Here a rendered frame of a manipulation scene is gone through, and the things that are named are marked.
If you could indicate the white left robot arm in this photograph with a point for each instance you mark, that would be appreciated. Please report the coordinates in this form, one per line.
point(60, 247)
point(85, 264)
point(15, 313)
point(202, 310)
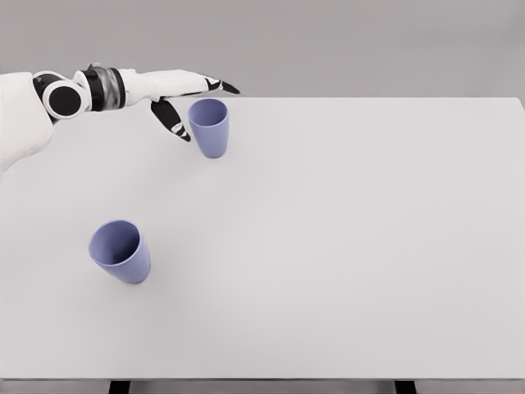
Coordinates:
point(24, 111)

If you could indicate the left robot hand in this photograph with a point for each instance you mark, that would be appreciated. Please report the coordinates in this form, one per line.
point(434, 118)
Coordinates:
point(174, 83)

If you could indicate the blue plastic cup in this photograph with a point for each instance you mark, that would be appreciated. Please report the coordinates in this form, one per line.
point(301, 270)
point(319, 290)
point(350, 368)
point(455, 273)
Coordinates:
point(123, 256)
point(209, 130)

